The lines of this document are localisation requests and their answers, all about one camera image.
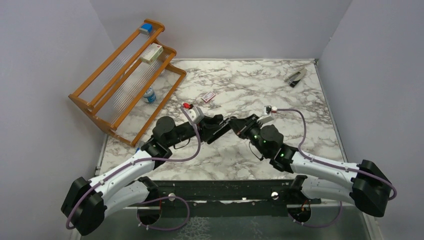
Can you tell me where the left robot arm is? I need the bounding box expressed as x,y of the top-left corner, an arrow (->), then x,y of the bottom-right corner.
60,109 -> 230,236

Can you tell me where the red white staple box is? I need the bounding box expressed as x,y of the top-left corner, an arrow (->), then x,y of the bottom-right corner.
201,91 -> 216,103

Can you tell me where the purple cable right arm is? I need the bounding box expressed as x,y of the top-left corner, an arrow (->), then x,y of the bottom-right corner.
274,107 -> 398,202

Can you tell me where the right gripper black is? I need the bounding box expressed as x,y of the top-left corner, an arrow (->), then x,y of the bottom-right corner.
227,113 -> 270,157

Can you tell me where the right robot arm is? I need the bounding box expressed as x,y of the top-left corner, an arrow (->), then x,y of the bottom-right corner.
229,114 -> 395,218

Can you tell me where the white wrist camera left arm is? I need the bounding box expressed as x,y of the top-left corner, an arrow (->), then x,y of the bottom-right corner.
182,103 -> 205,124

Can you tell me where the blue white jar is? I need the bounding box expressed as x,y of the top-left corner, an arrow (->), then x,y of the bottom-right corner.
142,87 -> 157,104

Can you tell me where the blue grey eraser block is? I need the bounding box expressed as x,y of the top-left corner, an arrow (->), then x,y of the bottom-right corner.
138,23 -> 153,36

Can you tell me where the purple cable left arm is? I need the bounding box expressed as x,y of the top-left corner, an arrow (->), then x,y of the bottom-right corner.
65,107 -> 202,231

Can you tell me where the white red box on shelf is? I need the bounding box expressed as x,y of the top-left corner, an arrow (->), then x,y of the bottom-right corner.
139,43 -> 163,65

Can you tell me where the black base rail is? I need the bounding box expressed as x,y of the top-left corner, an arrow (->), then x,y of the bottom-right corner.
132,179 -> 322,220

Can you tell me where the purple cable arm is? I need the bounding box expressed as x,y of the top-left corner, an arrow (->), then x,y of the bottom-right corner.
274,107 -> 398,202
65,107 -> 202,231

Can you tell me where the orange wooden shelf rack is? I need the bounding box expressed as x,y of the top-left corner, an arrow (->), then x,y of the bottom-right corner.
68,18 -> 187,147

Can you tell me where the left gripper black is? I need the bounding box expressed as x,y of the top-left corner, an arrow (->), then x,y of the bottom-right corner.
166,115 -> 222,148

